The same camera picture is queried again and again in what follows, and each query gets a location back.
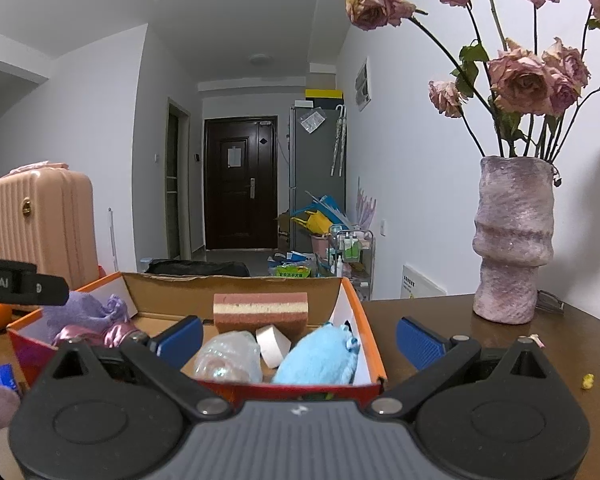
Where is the dark entrance door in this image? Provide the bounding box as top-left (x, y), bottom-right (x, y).
top-left (204, 116), bottom-right (277, 250)

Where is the metal trolley with bottles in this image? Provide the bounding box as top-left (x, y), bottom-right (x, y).
top-left (327, 226), bottom-right (376, 301)

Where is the pink layered sponge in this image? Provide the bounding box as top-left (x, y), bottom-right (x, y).
top-left (212, 292), bottom-right (309, 340)

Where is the black bag on floor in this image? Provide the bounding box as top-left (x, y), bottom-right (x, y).
top-left (145, 259), bottom-right (250, 278)

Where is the pink ribbed suitcase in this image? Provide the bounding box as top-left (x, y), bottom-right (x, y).
top-left (0, 162), bottom-right (99, 290)

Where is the dried pink rose bouquet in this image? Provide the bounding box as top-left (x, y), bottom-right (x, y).
top-left (344, 0), bottom-right (600, 164)

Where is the clear plastic bag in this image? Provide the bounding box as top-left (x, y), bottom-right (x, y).
top-left (194, 330), bottom-right (263, 384)

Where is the lavender knit pouch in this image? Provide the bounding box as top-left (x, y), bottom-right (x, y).
top-left (42, 292), bottom-right (131, 339)

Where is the orange red cardboard box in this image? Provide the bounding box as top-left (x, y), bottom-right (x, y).
top-left (6, 271), bottom-right (389, 411)

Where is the light blue plush toy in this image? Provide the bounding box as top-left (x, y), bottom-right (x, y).
top-left (272, 323), bottom-right (361, 386)

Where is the purple textured vase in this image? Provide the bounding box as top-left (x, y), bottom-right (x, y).
top-left (472, 156), bottom-right (554, 325)

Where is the white foam roll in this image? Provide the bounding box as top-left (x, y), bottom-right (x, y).
top-left (256, 325), bottom-right (291, 370)

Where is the grey refrigerator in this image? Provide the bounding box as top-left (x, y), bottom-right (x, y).
top-left (288, 104), bottom-right (348, 254)

